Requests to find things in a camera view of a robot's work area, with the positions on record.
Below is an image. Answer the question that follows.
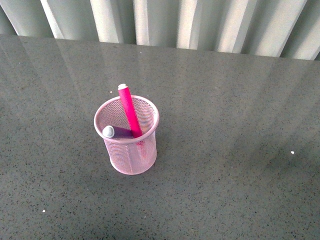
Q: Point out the pink highlighter pen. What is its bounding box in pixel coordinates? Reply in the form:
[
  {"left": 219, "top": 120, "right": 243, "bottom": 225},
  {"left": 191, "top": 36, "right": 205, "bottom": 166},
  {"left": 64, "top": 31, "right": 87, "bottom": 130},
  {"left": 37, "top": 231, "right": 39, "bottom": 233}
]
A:
[{"left": 117, "top": 83, "right": 146, "bottom": 157}]

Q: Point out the purple highlighter pen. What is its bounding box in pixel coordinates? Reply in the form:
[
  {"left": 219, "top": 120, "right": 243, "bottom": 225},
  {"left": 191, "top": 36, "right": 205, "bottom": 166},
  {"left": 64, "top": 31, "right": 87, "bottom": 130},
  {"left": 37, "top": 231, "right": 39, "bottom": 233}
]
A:
[{"left": 102, "top": 125, "right": 134, "bottom": 139}]

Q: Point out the pink mesh pen cup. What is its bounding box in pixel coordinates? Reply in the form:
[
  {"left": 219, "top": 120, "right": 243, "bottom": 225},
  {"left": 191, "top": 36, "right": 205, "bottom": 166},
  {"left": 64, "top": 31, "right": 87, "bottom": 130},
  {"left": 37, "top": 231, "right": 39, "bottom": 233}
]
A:
[{"left": 94, "top": 95, "right": 160, "bottom": 175}]

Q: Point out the white pleated curtain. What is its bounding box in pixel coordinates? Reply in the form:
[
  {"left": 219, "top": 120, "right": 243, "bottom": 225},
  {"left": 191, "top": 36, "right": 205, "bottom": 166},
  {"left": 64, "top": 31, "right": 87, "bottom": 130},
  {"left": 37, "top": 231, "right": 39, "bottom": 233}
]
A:
[{"left": 0, "top": 0, "right": 320, "bottom": 60}]

